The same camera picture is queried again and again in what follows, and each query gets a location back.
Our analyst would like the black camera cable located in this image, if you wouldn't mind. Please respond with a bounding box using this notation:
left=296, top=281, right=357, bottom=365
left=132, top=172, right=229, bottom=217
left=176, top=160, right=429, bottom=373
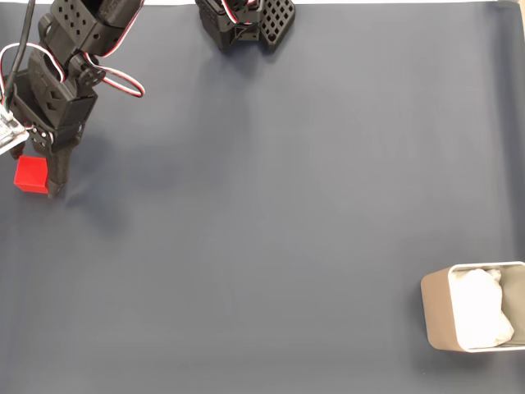
left=3, top=0, right=38, bottom=108

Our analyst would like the beige rounded box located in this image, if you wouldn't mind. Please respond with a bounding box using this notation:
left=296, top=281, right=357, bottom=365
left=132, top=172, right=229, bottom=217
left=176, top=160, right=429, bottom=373
left=420, top=260, right=525, bottom=354

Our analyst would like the red cube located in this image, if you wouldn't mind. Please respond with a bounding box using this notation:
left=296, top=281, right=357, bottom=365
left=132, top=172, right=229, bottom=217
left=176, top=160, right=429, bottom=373
left=13, top=155, right=50, bottom=194

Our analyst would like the white camera board module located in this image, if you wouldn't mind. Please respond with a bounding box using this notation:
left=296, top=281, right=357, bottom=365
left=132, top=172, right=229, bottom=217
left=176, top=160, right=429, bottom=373
left=0, top=104, right=30, bottom=156

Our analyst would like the white crumpled tissue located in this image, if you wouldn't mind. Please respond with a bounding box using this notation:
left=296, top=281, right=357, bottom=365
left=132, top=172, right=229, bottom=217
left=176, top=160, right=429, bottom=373
left=450, top=266, right=516, bottom=349

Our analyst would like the red white black servo wire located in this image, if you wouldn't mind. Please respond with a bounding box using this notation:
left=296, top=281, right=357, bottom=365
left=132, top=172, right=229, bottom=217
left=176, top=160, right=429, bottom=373
left=0, top=43, right=147, bottom=99
left=221, top=0, right=263, bottom=26

